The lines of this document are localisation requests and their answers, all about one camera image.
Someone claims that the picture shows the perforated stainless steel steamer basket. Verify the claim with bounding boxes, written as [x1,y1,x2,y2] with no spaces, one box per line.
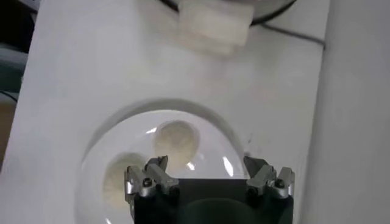
[213,0,293,19]

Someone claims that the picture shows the white steamed baozi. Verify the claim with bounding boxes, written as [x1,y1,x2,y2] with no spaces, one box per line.
[102,152,150,211]
[153,120,200,171]

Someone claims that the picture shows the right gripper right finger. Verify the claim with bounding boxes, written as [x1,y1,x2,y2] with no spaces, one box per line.
[243,155,296,200]

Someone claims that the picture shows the white round plate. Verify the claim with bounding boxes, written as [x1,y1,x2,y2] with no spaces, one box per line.
[74,109,249,224]

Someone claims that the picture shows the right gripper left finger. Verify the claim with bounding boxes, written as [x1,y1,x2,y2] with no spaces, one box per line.
[124,155,180,203]

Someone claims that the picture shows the dark cooker power cord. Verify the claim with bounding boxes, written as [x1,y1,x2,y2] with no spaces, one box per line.
[260,23,327,49]

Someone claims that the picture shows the white electric cooker base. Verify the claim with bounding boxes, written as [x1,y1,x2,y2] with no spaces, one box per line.
[158,0,298,57]

